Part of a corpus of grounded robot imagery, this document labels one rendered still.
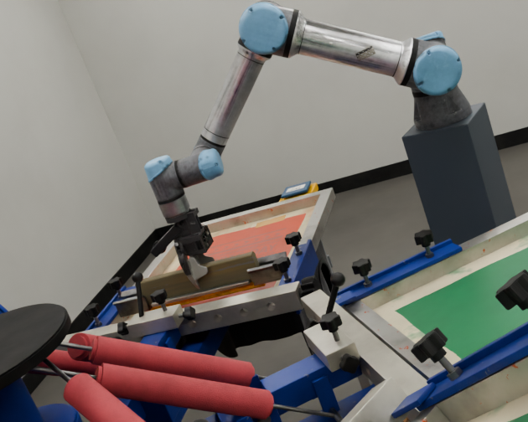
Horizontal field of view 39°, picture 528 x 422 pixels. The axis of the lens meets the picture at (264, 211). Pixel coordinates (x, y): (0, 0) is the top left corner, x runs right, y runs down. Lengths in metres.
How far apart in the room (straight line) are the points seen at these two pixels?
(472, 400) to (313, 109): 4.82
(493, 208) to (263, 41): 0.74
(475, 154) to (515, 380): 1.15
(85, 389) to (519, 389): 0.62
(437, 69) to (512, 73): 3.74
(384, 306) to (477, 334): 0.27
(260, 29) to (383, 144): 3.94
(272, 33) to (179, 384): 0.88
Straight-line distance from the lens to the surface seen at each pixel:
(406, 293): 1.71
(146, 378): 1.23
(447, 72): 1.82
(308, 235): 2.15
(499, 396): 0.90
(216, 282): 2.01
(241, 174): 5.91
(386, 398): 1.01
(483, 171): 1.99
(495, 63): 5.52
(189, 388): 1.25
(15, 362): 1.16
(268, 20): 1.78
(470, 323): 1.53
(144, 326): 1.78
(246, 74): 1.96
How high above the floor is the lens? 1.70
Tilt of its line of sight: 16 degrees down
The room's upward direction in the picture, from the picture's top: 21 degrees counter-clockwise
